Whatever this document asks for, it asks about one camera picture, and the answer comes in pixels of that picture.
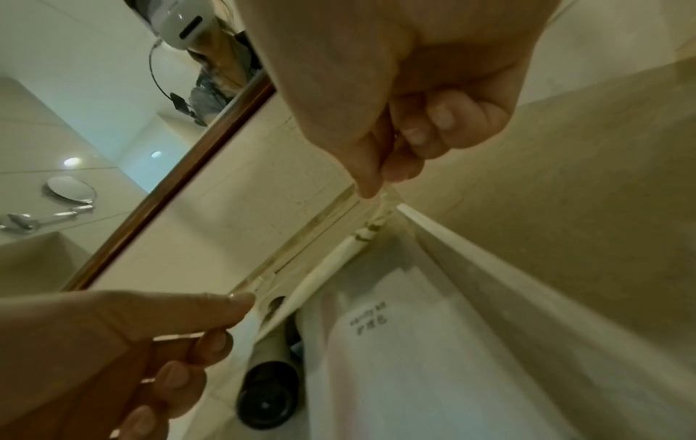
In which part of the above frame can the person's left hand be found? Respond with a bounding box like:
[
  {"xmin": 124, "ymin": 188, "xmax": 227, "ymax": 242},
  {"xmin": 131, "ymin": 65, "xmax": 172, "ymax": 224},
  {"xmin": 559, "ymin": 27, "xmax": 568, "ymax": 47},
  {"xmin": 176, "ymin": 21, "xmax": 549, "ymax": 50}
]
[{"xmin": 0, "ymin": 289, "xmax": 258, "ymax": 440}]

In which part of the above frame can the person's right hand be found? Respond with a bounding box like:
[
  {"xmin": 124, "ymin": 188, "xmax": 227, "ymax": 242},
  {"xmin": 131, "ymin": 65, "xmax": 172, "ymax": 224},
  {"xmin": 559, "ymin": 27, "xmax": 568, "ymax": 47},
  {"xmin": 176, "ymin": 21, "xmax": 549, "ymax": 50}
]
[{"xmin": 236, "ymin": 0, "xmax": 549, "ymax": 200}]

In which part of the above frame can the transparent tray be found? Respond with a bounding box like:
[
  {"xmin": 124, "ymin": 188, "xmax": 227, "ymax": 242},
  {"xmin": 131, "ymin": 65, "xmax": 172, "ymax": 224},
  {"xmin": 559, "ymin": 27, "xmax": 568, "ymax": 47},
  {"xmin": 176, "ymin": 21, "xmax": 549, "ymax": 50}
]
[{"xmin": 228, "ymin": 180, "xmax": 696, "ymax": 440}]

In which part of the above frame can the small dark toiletries bottle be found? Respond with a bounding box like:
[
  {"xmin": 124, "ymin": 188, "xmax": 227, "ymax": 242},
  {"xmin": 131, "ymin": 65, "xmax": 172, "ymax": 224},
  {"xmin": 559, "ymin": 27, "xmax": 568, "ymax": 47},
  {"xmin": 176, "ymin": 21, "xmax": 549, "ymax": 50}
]
[{"xmin": 234, "ymin": 300, "xmax": 302, "ymax": 431}]

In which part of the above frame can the white amenity packet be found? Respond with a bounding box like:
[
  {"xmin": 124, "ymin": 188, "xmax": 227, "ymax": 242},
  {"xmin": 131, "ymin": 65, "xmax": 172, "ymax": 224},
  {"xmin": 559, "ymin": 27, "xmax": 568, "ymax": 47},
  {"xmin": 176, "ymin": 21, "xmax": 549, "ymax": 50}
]
[{"xmin": 296, "ymin": 231, "xmax": 550, "ymax": 440}]

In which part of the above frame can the mirror with dark wooden frame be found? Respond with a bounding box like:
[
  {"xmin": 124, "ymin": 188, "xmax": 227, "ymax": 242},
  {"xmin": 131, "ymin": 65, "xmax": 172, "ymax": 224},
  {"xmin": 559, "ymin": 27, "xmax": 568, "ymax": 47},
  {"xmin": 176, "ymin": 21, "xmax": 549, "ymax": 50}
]
[{"xmin": 0, "ymin": 0, "xmax": 278, "ymax": 294}]

